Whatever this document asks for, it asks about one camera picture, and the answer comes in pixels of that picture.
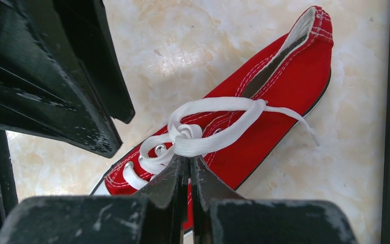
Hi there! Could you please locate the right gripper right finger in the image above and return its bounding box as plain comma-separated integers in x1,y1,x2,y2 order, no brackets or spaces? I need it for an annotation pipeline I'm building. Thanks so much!
190,156,357,243

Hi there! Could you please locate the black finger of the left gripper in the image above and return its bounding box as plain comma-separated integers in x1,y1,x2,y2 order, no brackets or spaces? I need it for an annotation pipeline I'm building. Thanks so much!
0,1,122,158

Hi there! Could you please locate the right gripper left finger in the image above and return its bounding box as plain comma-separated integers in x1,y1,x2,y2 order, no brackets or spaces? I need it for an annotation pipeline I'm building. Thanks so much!
0,155,189,243

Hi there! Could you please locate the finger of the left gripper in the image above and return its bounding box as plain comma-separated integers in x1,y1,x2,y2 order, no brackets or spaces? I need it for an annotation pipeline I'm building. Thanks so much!
53,1,135,124

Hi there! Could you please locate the red canvas sneaker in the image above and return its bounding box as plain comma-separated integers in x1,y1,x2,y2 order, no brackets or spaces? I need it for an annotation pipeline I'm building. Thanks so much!
89,5,334,236

